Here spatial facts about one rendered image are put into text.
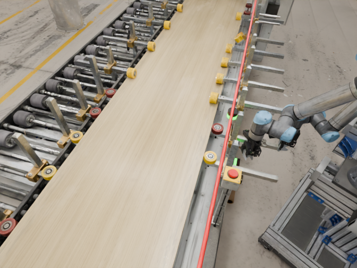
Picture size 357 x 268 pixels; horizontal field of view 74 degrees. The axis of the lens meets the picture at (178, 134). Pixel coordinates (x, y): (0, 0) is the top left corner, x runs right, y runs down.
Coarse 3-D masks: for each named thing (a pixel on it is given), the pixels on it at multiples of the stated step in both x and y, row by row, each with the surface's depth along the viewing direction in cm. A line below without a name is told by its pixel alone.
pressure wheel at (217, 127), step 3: (216, 123) 162; (219, 123) 162; (213, 126) 160; (216, 126) 160; (219, 126) 160; (222, 126) 160; (213, 129) 158; (216, 129) 158; (219, 129) 158; (222, 129) 158; (213, 132) 160; (216, 132) 158; (219, 132) 158; (222, 132) 160
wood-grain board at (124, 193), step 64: (192, 0) 309; (192, 64) 210; (128, 128) 158; (192, 128) 159; (64, 192) 126; (128, 192) 127; (192, 192) 128; (0, 256) 105; (64, 256) 106; (128, 256) 107
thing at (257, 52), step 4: (232, 48) 219; (236, 48) 218; (240, 48) 218; (256, 52) 216; (260, 52) 215; (264, 52) 215; (268, 52) 215; (268, 56) 216; (272, 56) 214; (276, 56) 213; (280, 56) 212
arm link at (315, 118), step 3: (324, 111) 135; (315, 114) 133; (318, 114) 133; (321, 114) 134; (324, 114) 134; (312, 117) 133; (315, 117) 133; (318, 117) 132; (321, 117) 131; (324, 117) 135; (309, 120) 134; (312, 120) 134; (315, 120) 132; (318, 120) 131; (321, 120) 130; (312, 123) 134; (315, 123) 132
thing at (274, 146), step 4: (224, 132) 163; (216, 136) 164; (220, 136) 163; (224, 136) 162; (240, 136) 161; (240, 140) 160; (244, 140) 159; (268, 144) 157; (272, 144) 157; (276, 144) 157; (272, 148) 157; (276, 148) 156
